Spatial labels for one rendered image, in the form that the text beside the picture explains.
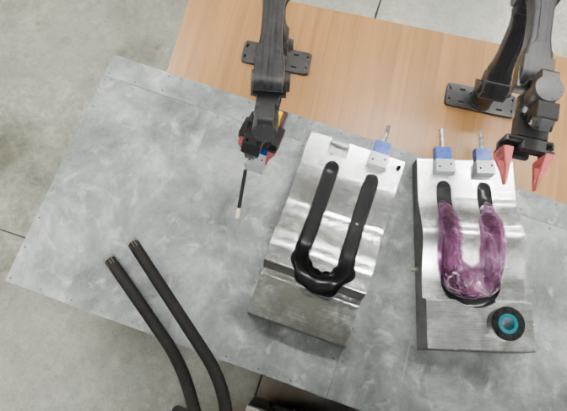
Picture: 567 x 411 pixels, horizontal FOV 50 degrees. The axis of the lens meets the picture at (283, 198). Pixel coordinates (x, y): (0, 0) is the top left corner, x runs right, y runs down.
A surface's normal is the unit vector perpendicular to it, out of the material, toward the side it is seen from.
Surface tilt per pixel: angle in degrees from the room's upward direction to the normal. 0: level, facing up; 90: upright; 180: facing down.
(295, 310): 0
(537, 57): 1
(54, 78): 0
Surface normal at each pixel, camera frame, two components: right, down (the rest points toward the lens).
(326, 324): 0.02, -0.28
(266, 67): 0.00, -0.02
